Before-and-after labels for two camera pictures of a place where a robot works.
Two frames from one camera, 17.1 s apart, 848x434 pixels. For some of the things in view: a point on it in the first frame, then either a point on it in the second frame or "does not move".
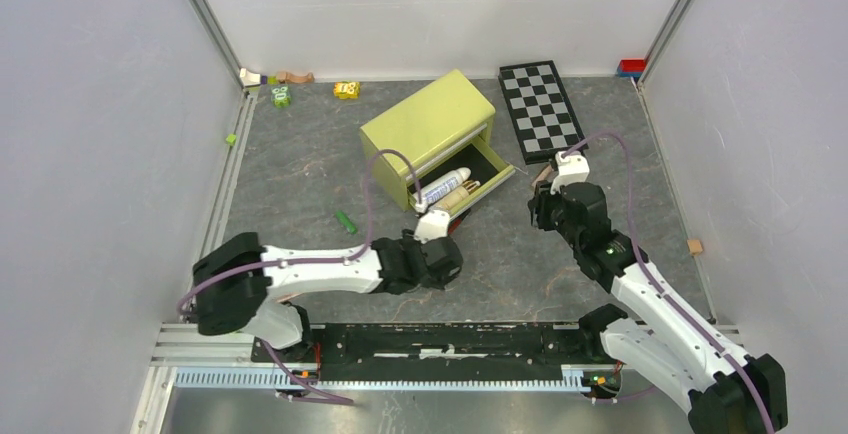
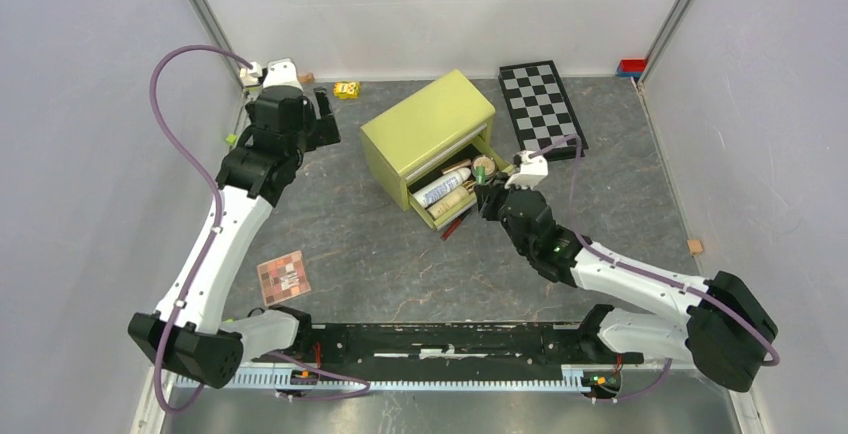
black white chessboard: [540, 112] does not move
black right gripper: [539, 205] → [487, 197]
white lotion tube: [439, 188] does not move
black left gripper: [438, 281] → [326, 130]
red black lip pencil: [455, 222] does not move
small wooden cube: [695, 247] does not move
